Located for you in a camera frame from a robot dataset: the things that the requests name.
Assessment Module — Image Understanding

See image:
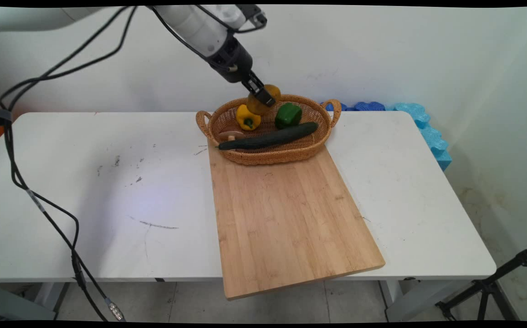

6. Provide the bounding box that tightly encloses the light blue foam mat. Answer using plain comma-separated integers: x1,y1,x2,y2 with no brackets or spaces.
393,102,453,172

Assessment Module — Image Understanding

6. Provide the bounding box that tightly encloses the dark green cucumber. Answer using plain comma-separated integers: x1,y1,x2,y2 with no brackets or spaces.
218,122,319,151

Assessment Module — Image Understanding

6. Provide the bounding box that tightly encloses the orange-yellow round fruit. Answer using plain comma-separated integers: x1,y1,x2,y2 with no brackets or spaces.
246,84,282,116

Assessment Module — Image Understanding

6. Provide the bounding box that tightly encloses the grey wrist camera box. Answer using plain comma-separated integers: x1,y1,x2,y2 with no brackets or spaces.
234,5,267,33

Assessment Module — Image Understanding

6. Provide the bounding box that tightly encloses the wooden cutting board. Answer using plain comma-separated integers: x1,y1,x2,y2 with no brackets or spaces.
207,145,386,300

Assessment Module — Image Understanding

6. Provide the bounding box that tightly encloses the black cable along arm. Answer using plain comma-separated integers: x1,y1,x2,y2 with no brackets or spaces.
147,5,216,61

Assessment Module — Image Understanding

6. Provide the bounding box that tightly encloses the woven wicker basket with handles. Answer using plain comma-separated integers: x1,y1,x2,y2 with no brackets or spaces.
195,94,342,165

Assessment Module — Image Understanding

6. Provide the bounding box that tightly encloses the thin black cable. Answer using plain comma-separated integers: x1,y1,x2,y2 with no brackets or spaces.
6,6,138,112

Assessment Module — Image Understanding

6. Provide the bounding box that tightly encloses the yellow bell pepper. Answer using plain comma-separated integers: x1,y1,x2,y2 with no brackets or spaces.
236,104,262,131

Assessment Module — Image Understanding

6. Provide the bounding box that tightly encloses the black tripod stand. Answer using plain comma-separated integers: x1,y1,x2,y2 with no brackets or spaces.
435,241,527,322

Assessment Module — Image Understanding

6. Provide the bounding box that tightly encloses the long black cable with connector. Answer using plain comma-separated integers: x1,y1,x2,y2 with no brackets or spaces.
0,6,125,322

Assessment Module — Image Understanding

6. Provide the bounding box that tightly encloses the green bell pepper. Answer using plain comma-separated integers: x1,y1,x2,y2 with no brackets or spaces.
275,102,303,129

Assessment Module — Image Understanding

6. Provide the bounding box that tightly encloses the white table leg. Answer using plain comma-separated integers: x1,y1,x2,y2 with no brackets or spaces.
379,277,473,322
0,282,69,321

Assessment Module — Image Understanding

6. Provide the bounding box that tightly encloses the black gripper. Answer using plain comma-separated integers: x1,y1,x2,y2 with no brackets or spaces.
206,36,276,108

